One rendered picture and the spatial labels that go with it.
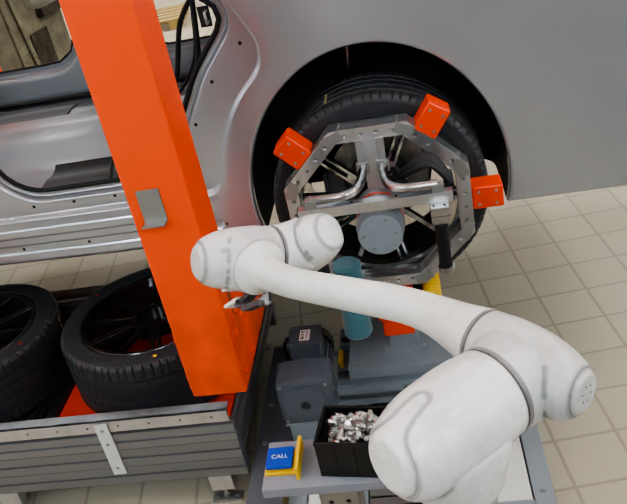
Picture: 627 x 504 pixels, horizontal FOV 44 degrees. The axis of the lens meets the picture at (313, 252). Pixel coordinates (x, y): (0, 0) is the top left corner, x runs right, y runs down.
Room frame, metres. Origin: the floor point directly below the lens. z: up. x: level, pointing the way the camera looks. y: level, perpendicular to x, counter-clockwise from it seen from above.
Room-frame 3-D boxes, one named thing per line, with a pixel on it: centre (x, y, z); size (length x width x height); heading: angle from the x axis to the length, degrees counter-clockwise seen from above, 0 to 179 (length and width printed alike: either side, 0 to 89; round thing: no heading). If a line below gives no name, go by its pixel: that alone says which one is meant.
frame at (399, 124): (2.06, -0.23, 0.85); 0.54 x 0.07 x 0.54; 80
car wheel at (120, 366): (2.33, 0.60, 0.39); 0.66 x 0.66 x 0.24
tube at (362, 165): (1.95, -0.11, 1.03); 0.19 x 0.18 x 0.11; 170
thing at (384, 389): (2.23, -0.25, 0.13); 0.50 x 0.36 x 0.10; 80
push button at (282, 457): (1.51, 0.20, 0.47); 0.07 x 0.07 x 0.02; 80
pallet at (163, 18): (9.74, 1.51, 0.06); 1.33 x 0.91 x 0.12; 87
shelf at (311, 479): (1.48, 0.03, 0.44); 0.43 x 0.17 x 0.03; 80
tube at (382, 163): (1.92, -0.30, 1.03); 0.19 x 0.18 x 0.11; 170
